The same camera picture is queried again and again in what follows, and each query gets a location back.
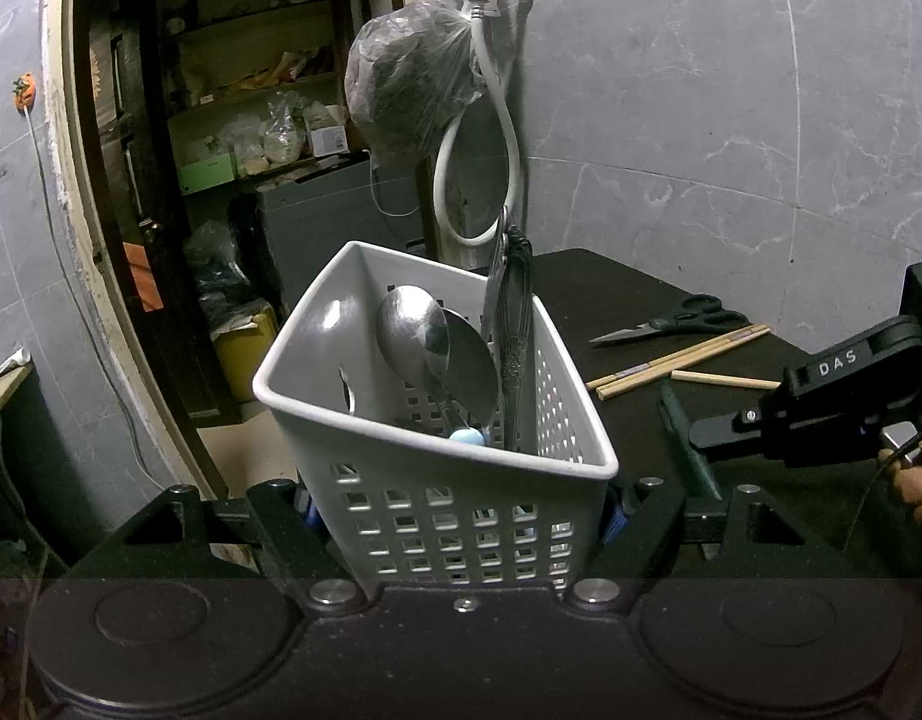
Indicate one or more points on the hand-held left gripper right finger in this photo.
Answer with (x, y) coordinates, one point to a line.
(617, 523)

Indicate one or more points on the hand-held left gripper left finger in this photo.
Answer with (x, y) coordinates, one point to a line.
(307, 504)

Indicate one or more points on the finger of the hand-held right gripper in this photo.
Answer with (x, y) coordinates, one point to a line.
(865, 367)
(805, 435)

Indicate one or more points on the white perforated utensil basket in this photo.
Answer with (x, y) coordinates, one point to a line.
(303, 367)

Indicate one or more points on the dark green kitchen scissors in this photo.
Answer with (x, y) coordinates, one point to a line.
(678, 319)

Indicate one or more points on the large steel spoon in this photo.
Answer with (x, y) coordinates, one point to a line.
(472, 375)

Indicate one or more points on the yellow container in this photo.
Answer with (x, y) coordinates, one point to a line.
(243, 360)

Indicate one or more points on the dark plastic bag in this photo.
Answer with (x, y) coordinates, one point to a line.
(221, 262)

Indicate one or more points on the orange door poster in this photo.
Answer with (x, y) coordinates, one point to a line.
(144, 276)

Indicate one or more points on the grey cabinet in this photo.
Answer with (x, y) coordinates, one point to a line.
(318, 217)

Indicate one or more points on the wooden side table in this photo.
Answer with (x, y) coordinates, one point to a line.
(3, 394)

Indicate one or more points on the green box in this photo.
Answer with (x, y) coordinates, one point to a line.
(206, 174)

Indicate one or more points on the small white box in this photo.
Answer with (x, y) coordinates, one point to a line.
(327, 139)

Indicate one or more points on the clear plastic food bag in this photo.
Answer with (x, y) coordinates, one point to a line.
(284, 131)

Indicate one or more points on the dark wooden door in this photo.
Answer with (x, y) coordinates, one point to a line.
(116, 165)

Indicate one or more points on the hanging clear plastic bag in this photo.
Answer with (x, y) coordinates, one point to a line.
(412, 82)

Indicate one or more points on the dark wooden shelf unit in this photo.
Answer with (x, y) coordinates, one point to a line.
(251, 30)

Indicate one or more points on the cream door frame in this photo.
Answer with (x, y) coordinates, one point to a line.
(59, 90)

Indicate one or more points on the orange wall fixture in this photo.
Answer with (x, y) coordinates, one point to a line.
(24, 90)

